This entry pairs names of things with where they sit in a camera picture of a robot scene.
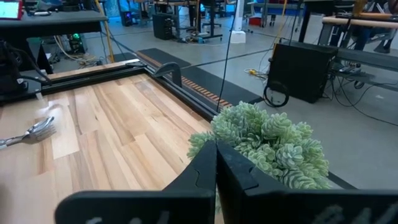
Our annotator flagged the computer with green light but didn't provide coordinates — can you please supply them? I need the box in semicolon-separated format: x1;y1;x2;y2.
67;32;87;55

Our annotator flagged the beige cable bundle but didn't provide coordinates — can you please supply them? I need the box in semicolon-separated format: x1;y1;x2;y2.
53;35;101;68

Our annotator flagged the black standing desk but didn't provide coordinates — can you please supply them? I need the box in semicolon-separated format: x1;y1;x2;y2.
154;0;224;41

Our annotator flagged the black floor cable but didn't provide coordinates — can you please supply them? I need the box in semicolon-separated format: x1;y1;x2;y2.
323;74;398;128

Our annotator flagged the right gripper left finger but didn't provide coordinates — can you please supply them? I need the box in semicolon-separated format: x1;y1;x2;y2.
54;139;218;224

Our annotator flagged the black computer tower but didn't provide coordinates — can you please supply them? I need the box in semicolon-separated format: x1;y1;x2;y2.
151;12;178;41

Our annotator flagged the wooden topped table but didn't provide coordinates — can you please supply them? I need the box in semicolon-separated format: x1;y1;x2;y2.
322;15;398;30

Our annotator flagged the black frame clamp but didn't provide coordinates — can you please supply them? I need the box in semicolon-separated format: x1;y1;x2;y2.
153;62;183;88

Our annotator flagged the person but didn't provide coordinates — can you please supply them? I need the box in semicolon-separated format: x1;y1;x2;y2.
351;0;398;54

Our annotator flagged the coiled black cable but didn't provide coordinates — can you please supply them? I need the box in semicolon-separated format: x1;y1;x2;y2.
262;80;290;108

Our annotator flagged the black box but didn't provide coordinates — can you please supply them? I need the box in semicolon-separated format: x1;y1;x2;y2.
266;41;339;105

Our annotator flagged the yellow white cable bundle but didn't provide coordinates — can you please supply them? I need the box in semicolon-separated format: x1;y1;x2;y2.
243;67;269;81

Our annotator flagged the grey low shelf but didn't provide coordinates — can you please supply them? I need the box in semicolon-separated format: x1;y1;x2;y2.
334;46;398;91

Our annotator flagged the white pillar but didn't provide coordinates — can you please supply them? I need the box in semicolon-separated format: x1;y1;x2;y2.
229;0;247;44

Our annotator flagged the green artificial succulent plant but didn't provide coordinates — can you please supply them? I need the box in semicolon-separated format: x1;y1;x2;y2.
186;101;333;190

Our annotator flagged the fork with orange handle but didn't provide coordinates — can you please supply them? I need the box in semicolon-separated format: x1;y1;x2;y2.
0;116;57;150

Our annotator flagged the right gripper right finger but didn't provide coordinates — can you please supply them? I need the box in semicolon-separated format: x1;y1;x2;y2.
216;141;398;224

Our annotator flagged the long black hanging cable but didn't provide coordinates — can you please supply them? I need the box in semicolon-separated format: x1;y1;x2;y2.
216;0;239;113

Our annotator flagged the black aluminium table frame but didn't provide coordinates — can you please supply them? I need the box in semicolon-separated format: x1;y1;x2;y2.
0;58;358;190

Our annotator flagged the tablet with lit screen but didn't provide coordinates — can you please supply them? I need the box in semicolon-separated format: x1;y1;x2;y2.
0;0;24;21

